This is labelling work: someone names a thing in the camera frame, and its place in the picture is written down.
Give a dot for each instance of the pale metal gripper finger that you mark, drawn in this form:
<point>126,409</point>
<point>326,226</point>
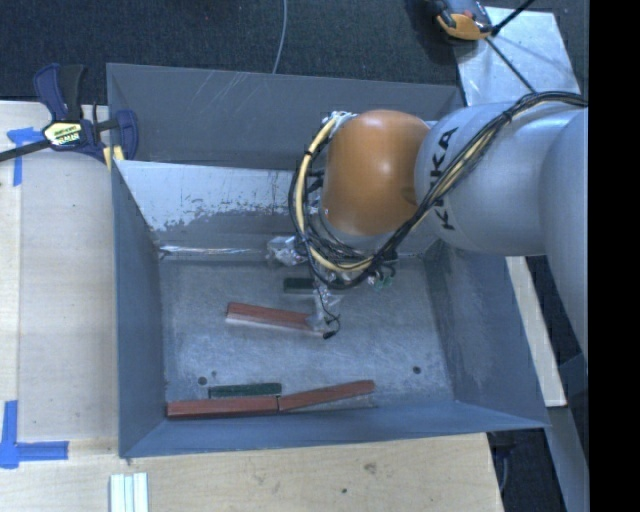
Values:
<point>322,307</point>
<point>287,251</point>

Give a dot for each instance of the red-brown flat block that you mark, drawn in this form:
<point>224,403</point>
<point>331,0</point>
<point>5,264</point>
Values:
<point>265,315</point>
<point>325,395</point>
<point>222,407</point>

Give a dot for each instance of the grey metal bin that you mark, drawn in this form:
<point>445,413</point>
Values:
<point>300,360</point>

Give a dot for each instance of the dark green flat block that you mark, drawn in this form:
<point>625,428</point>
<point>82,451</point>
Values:
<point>298,285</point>
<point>245,390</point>

